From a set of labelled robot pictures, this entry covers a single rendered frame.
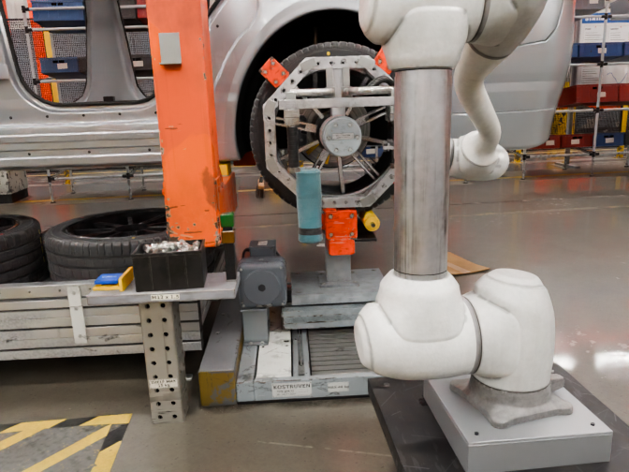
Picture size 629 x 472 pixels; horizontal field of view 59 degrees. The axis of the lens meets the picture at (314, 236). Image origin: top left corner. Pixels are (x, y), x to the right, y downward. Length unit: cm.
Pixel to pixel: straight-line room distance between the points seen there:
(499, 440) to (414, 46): 72
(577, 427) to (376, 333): 42
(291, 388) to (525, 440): 95
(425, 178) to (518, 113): 150
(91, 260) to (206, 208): 54
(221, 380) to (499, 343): 106
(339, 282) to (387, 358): 128
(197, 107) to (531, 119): 138
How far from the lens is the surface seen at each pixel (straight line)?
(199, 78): 178
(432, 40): 98
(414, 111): 99
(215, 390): 192
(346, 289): 225
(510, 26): 107
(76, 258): 220
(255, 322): 214
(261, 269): 201
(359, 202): 208
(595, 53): 698
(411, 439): 122
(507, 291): 111
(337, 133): 189
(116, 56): 419
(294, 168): 181
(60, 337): 217
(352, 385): 191
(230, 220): 165
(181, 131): 179
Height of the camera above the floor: 99
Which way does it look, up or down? 14 degrees down
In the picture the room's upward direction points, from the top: 2 degrees counter-clockwise
